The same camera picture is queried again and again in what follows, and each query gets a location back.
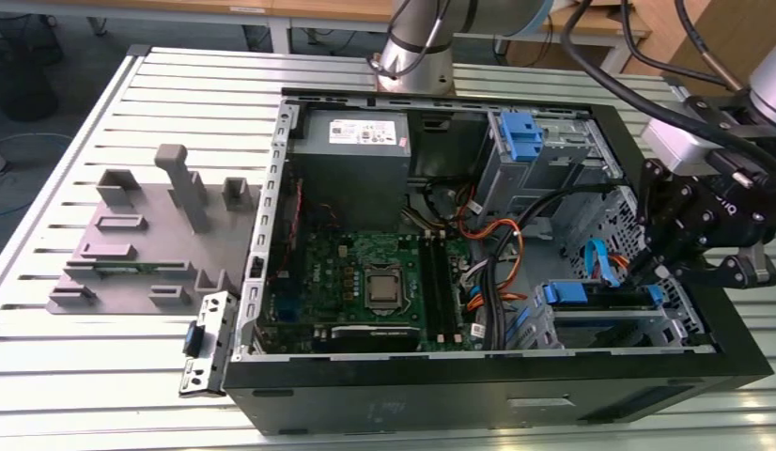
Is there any black waste bin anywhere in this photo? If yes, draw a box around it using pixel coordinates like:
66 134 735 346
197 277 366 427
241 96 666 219
0 11 66 124

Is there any blue floor cable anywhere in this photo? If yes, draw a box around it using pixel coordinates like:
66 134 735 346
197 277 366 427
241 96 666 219
0 131 74 147

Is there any CPU socket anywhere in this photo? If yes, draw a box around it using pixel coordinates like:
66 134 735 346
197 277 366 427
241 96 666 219
359 263 409 316

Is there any green RAM stick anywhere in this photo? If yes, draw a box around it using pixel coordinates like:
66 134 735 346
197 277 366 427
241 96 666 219
91 262 191 276

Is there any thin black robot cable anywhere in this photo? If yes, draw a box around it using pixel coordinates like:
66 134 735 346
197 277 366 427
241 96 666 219
618 0 737 88

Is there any black graphics card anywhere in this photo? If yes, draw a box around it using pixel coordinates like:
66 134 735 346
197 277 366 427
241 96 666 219
326 323 423 353

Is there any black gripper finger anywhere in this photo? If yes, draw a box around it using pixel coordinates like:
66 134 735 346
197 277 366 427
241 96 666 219
627 159 686 286
659 243 776 288

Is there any silver expansion slot bracket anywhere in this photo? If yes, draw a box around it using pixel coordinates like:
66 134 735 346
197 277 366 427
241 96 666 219
177 289 231 398

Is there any orange yellow wire bundle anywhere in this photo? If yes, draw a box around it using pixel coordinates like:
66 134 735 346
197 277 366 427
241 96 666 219
454 218 530 311

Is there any black PC case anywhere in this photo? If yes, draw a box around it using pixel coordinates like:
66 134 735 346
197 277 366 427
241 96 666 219
219 86 776 436

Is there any thin grey robot cable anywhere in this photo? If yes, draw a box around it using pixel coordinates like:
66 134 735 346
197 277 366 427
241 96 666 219
673 0 746 93

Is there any silver CPU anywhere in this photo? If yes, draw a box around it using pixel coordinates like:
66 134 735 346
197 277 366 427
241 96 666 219
366 274 405 302

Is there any grey power supply unit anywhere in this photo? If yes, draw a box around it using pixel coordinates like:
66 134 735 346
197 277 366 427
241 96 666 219
290 110 413 231

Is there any silver drive cage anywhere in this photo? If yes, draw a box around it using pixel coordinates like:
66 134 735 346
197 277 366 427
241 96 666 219
473 110 614 226

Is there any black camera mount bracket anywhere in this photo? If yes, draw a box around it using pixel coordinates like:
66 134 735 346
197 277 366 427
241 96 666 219
681 93 776 142

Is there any brown wooden cabinet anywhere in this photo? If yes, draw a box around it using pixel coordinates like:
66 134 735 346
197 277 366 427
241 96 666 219
621 0 776 135

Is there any blue wire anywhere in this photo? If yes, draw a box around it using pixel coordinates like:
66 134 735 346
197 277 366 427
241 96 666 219
583 238 621 288

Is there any wooden desk white frame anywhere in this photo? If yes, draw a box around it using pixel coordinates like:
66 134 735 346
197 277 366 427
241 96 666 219
47 0 394 53
486 0 651 71

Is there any blue drive cage latch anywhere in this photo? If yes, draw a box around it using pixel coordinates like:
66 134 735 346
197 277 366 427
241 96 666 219
498 112 543 161

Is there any green motherboard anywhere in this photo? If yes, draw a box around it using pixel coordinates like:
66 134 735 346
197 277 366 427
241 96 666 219
263 229 489 353

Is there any grey parts rack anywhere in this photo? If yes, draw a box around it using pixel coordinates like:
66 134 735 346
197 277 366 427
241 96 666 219
42 143 262 317

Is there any black RAM slot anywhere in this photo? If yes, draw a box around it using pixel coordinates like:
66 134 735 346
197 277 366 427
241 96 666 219
437 232 462 343
421 232 442 342

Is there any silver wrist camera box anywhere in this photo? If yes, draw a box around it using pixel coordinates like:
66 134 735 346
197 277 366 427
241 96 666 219
639 117 726 175

